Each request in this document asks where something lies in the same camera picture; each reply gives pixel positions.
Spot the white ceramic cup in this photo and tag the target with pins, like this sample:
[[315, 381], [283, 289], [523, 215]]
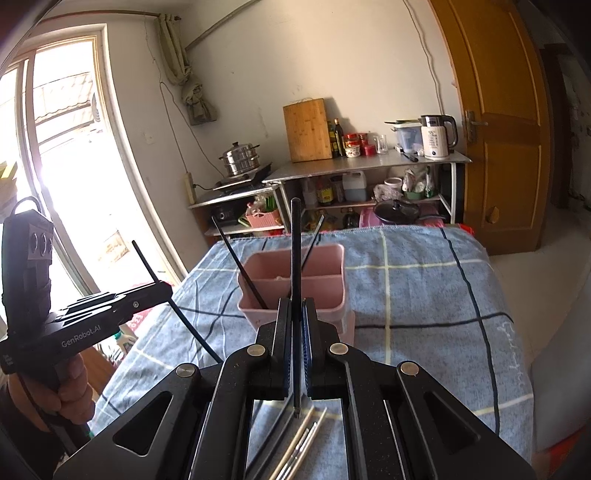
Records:
[[392, 185]]

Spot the person's left hand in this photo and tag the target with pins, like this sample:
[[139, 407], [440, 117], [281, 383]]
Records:
[[74, 392]]

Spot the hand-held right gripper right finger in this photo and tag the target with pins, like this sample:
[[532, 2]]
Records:
[[308, 360]]

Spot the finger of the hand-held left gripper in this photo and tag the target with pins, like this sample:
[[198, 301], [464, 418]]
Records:
[[138, 302], [92, 299]]

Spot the person's left forearm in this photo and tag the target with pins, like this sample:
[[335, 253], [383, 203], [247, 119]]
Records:
[[9, 424]]

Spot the grey wall pipe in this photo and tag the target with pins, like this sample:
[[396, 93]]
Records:
[[212, 28]]

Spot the brown wooden door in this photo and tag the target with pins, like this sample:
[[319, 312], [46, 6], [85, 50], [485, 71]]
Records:
[[498, 161]]

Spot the white framed glass door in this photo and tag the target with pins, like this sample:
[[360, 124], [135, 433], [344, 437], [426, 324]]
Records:
[[109, 92]]

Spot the dark sauce bottle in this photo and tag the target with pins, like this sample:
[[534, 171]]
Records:
[[325, 194]]

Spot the pink storage basket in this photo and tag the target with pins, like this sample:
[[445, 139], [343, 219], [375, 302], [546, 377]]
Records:
[[263, 218]]

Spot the black pan with glass lid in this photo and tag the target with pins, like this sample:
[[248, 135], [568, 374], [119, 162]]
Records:
[[397, 210]]

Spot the crumpled plastic bags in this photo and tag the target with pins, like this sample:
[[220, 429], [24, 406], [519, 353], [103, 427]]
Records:
[[418, 181]]

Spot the beige power strip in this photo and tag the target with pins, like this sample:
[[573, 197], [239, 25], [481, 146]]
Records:
[[188, 187]]

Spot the beige tied curtain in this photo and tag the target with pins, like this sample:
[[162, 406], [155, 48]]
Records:
[[198, 101]]

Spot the white electric kettle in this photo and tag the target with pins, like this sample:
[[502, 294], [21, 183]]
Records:
[[436, 138]]

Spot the clear plastic container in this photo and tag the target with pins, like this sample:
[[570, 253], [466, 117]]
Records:
[[408, 138]]

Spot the translucent plastic jug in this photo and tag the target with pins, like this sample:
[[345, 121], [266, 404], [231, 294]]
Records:
[[355, 187]]

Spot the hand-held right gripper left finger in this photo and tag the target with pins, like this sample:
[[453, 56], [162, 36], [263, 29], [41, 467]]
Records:
[[282, 332]]

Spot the metal shelf table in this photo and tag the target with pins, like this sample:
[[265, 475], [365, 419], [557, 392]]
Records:
[[369, 164]]

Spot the blue plaid blanket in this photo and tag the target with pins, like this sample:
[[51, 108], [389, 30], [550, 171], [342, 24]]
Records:
[[415, 286]]

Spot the pink plastic basin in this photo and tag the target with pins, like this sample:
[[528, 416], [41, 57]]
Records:
[[431, 219]]

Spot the steel steamer pot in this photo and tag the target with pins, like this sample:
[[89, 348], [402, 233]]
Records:
[[240, 159]]

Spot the clear drinking glass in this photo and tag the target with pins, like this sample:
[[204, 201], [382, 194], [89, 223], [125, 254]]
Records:
[[381, 144]]

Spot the black kitchen knife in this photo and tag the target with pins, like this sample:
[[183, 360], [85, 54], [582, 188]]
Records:
[[409, 156]]

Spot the black induction cooker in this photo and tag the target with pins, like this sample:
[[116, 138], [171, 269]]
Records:
[[249, 177]]

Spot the floral jar with red lid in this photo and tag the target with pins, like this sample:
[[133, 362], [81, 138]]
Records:
[[352, 146]]

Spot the small red tin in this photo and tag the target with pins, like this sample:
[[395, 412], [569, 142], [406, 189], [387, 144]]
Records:
[[368, 150]]

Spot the dark oil bottle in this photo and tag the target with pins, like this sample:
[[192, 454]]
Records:
[[339, 138]]

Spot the pink plastic utensil basket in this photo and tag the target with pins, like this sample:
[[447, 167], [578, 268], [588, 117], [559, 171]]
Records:
[[323, 277]]

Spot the bamboo cutting board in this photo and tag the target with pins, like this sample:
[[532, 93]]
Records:
[[307, 131]]

